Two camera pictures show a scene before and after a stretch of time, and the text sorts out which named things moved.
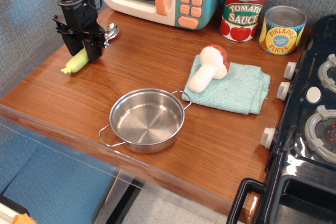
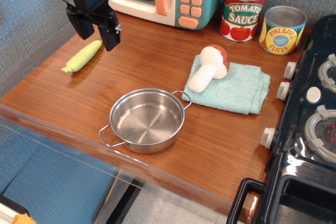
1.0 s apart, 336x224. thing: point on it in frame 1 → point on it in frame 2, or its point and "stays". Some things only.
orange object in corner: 22,219 stays
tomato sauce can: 244,7 stays
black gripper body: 80,18 → 87,6
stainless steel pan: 147,120 stays
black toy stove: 300,186 stays
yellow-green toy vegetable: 82,58 stays
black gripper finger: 74,43 → 83,25
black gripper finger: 94,50 → 111,33
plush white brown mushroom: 214,64 stays
